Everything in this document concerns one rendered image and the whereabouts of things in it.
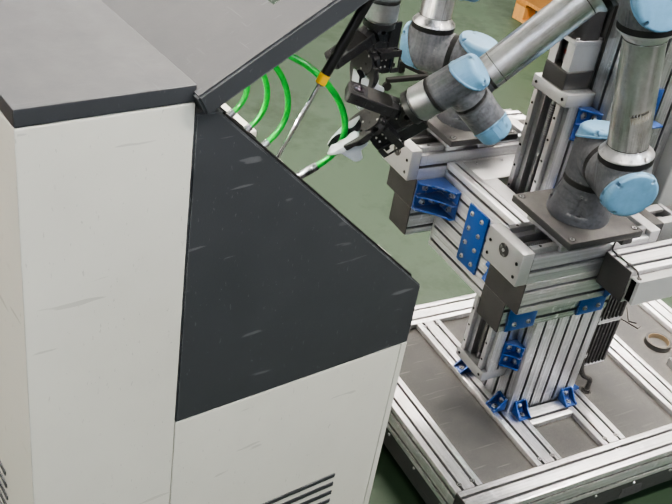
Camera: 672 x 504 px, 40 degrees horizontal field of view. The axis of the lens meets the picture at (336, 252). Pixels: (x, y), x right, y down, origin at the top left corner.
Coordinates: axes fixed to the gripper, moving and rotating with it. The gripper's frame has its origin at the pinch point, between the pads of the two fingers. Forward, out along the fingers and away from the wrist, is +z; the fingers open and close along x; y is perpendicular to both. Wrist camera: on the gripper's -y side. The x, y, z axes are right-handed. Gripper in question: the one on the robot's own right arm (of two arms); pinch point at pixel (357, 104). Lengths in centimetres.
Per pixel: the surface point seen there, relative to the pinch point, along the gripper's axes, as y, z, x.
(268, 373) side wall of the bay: -41, 37, -35
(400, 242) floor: 110, 121, 88
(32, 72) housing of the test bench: -82, -29, -25
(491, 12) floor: 360, 122, 301
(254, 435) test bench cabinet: -42, 54, -35
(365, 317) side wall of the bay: -17.4, 30.4, -35.2
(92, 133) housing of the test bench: -78, -23, -35
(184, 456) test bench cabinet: -58, 53, -35
